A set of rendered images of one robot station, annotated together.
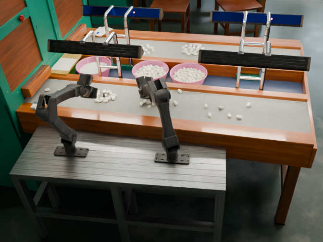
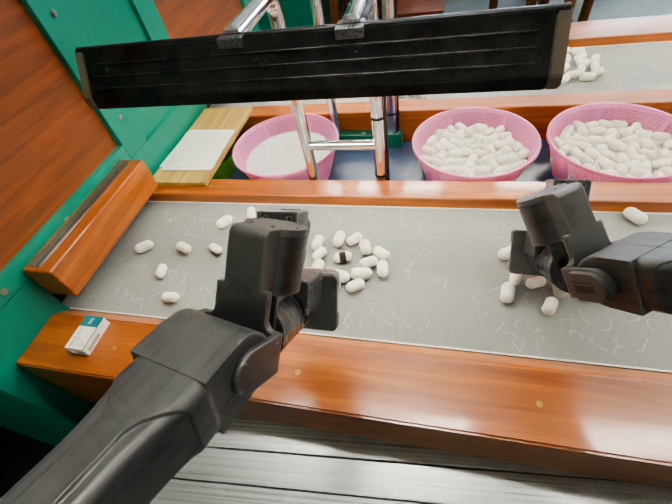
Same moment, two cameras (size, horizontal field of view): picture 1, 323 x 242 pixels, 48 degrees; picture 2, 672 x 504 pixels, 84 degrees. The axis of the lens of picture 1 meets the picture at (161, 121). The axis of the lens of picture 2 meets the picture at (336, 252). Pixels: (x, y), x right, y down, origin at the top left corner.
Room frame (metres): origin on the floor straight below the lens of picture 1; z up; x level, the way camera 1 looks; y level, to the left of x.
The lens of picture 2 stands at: (1.55, 0.34, 1.27)
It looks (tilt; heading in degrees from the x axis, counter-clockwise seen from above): 49 degrees down; 5
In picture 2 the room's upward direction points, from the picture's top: 13 degrees counter-clockwise
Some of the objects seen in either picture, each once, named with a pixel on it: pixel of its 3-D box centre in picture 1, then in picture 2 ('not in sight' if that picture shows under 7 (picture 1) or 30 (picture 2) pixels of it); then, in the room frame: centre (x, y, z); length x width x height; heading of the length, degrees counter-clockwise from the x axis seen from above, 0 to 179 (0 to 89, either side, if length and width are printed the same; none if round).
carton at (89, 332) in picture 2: (35, 105); (88, 334); (1.88, 0.81, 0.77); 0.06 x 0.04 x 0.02; 165
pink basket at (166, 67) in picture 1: (150, 75); (471, 156); (2.25, 0.06, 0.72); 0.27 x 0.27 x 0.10
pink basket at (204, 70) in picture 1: (188, 78); (611, 155); (2.18, -0.21, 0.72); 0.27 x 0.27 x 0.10
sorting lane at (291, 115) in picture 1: (162, 103); (589, 280); (1.88, -0.01, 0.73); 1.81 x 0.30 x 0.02; 75
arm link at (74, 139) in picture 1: (68, 138); not in sight; (1.55, 0.54, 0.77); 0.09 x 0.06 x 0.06; 62
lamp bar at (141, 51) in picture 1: (94, 47); (291, 59); (2.05, 0.39, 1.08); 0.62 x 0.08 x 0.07; 75
